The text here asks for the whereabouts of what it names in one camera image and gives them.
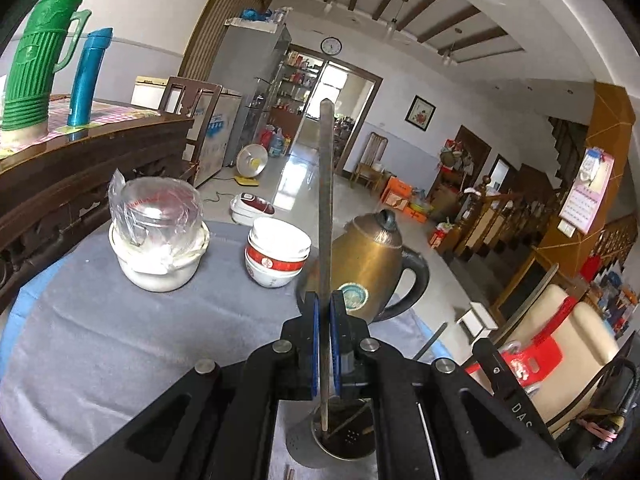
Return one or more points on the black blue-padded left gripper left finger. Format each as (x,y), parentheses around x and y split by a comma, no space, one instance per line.
(216,422)

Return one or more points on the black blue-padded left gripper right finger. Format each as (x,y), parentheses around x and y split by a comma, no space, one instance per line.
(433,420)

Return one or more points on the dark metal chopstick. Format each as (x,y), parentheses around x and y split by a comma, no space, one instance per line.
(326,126)

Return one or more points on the grey perforated utensil holder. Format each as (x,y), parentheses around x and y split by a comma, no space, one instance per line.
(349,439)

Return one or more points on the red plastic stool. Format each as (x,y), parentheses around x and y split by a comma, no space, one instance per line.
(545,336)

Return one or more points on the grey table cloth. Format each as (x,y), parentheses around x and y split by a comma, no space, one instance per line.
(84,349)

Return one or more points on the brass electric kettle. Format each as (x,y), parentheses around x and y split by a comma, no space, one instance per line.
(378,275)

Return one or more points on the red white stacked bowls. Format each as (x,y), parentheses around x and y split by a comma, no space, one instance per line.
(275,252)

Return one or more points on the white pot with bagged bowl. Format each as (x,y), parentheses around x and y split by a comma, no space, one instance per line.
(157,230)

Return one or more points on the red white rice cooker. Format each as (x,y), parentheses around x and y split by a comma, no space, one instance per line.
(246,207)

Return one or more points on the white floor fan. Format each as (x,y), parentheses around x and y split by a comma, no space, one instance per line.
(250,163)

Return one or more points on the white chest freezer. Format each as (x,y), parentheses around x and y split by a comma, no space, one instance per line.
(213,109)

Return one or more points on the blue thermos bottle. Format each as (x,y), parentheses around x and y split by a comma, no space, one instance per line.
(87,73)

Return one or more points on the grey refrigerator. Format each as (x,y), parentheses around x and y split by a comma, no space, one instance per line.
(248,62)

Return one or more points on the green thermos flask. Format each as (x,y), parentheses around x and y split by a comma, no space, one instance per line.
(48,44)

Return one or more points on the wooden chair at wall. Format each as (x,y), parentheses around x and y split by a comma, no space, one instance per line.
(369,168)

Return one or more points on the wall calendar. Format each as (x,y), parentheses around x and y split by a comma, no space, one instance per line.
(586,194)

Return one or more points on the framed wall picture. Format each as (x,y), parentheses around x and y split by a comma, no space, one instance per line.
(420,113)

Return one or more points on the round wall clock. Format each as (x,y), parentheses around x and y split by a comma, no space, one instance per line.
(331,46)

